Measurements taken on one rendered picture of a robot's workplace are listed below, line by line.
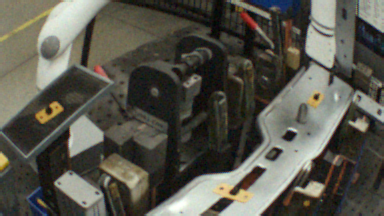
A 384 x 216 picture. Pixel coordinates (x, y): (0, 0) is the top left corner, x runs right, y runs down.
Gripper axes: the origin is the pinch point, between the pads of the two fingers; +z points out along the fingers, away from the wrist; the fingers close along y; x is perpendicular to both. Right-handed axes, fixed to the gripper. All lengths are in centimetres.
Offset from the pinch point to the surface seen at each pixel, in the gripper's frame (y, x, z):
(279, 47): -13.6, -1.8, -2.0
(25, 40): -232, 99, 110
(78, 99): -30, -61, -7
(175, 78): -16.8, -45.0, -9.6
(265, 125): -6.9, -21.1, 8.2
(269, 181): 4.8, -38.5, 8.3
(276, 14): -15.2, -1.8, -12.2
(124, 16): -179, 165, 109
